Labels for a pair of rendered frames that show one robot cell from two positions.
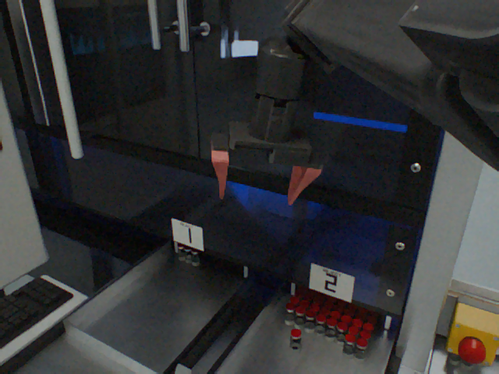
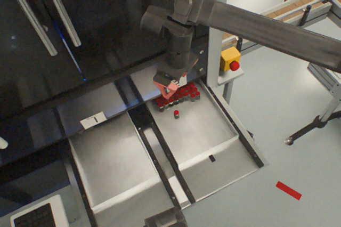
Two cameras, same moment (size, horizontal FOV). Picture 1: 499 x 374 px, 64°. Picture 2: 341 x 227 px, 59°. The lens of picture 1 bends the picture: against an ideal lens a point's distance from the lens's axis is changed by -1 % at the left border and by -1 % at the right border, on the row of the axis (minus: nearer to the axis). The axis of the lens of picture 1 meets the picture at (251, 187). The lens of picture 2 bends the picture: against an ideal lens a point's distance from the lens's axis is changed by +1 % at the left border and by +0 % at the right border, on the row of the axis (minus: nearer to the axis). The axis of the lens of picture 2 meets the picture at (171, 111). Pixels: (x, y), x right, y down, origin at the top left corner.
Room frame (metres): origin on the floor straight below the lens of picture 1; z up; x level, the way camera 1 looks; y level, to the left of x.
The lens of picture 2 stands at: (0.19, 0.38, 1.96)
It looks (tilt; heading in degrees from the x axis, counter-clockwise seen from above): 59 degrees down; 311
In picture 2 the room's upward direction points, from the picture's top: 8 degrees counter-clockwise
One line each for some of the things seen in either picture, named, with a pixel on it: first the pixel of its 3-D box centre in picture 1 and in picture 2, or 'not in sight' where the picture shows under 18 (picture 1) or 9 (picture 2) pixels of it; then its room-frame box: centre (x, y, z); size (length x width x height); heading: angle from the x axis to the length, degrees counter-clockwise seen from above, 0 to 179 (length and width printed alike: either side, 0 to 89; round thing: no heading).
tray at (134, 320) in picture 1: (167, 299); (110, 153); (0.70, 0.19, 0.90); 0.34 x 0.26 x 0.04; 150
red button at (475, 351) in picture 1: (472, 348); (234, 65); (0.47, -0.36, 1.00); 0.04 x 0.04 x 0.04; 60
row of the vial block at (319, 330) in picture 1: (325, 327); (178, 99); (0.60, -0.15, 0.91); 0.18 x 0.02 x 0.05; 60
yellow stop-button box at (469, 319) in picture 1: (473, 330); (228, 57); (0.51, -0.38, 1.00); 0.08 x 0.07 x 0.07; 150
